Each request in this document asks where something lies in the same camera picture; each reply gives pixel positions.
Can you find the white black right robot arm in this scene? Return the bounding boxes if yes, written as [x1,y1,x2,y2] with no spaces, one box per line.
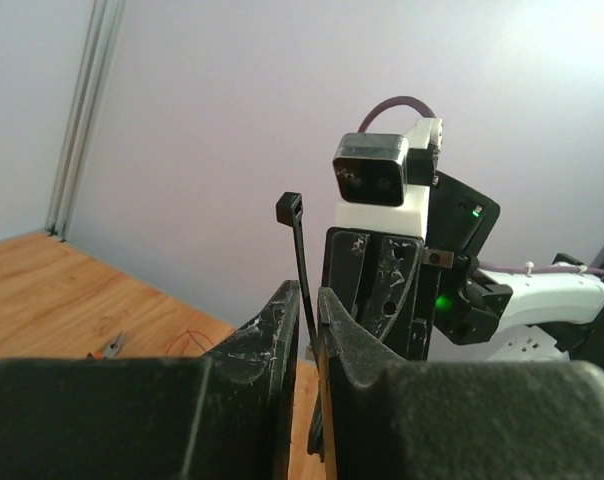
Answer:
[322,167,604,369]

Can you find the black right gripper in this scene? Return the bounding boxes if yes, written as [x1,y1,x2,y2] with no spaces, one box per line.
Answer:
[321,227,512,360]

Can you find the orange black needle-nose pliers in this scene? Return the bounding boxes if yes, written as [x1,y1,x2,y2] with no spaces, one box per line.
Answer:
[85,331,126,360]

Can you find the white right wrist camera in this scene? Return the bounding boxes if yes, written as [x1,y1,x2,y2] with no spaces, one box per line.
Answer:
[332,118,443,240]

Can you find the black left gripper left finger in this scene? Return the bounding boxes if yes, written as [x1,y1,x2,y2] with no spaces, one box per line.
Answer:
[0,280,300,479]

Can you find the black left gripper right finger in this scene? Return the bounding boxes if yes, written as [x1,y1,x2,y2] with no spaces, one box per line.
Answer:
[318,288,604,479]

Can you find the black zip tie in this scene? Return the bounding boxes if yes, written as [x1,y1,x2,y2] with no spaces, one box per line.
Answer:
[275,192,324,461]

